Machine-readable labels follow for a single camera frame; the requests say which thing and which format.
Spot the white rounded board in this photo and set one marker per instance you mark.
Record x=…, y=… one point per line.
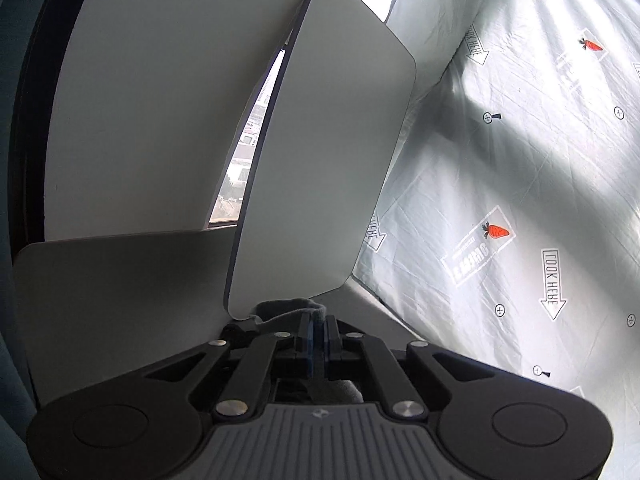
x=330, y=150
x=120, y=300

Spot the grey zip hoodie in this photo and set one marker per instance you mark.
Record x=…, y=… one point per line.
x=285, y=310

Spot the printed grey sheet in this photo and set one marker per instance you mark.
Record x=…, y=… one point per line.
x=525, y=160

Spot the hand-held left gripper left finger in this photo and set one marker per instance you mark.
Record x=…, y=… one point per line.
x=311, y=355

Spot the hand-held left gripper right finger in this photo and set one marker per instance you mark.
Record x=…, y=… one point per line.
x=330, y=342

